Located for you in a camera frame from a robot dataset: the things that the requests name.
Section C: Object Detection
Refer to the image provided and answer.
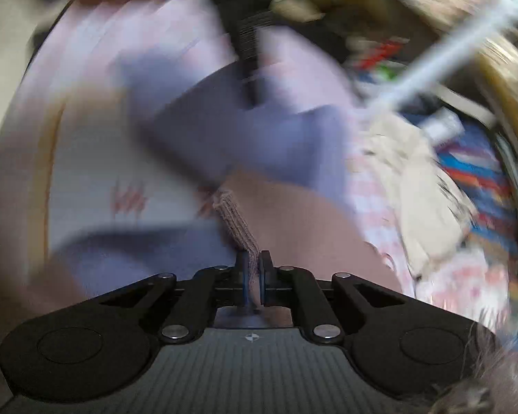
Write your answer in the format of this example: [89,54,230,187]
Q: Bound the cream folded garment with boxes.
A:
[363,112,477,278]

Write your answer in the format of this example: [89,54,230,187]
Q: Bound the purple and mauve sweater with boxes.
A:
[27,54,401,313]

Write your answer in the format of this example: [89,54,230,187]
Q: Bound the pink checkered desk mat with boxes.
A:
[0,0,515,324]

